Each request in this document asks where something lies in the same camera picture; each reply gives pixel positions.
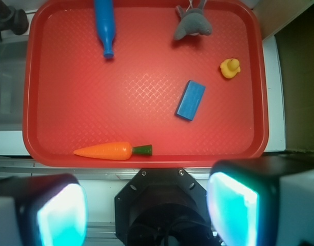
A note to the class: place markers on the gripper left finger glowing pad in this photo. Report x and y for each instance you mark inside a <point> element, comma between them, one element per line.
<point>42,210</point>

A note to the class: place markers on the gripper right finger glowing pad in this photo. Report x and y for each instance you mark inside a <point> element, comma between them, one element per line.
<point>264,201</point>

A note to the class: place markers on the blue rectangular block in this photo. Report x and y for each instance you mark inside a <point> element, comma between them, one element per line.
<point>190,100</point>

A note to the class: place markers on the dark clamp knob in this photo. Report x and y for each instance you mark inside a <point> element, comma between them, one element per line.
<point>12,19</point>

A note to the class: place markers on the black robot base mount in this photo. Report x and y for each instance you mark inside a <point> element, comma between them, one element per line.
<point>163,207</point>

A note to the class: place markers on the blue plastic bottle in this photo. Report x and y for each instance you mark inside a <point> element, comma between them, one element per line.
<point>105,25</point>

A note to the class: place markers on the yellow rubber duck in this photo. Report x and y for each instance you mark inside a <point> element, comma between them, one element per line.
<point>230,68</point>

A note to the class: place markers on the orange toy carrot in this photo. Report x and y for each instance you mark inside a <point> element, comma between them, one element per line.
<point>113,151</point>

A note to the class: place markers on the grey plush toy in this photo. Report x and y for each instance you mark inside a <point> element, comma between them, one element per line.
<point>192,21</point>

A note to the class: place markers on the red plastic tray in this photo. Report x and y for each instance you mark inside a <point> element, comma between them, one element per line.
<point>75,98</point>

